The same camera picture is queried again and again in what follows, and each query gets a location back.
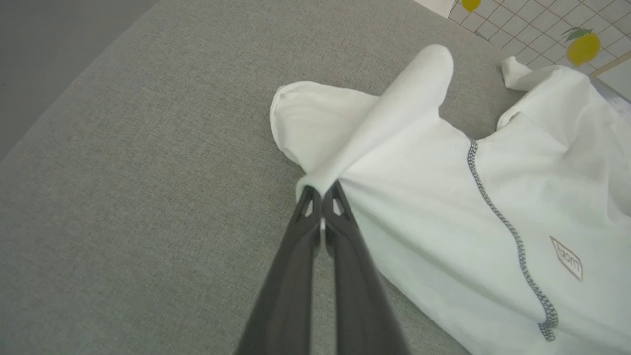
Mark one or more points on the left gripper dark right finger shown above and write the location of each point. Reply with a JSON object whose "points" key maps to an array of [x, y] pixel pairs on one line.
{"points": [[360, 305]]}

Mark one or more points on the grey fabric sofa seat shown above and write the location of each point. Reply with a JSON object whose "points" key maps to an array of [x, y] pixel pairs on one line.
{"points": [[148, 197]]}

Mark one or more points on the lemon print grid partition screen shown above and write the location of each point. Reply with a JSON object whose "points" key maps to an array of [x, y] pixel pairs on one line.
{"points": [[532, 29]]}

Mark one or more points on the white rectangular box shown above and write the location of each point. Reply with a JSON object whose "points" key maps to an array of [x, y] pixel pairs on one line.
{"points": [[436, 5]]}

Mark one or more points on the white t-shirt with grey stitching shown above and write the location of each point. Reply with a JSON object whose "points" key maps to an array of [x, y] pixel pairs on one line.
{"points": [[434, 207]]}

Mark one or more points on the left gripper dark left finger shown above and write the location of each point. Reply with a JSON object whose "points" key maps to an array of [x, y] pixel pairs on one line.
{"points": [[288, 296]]}

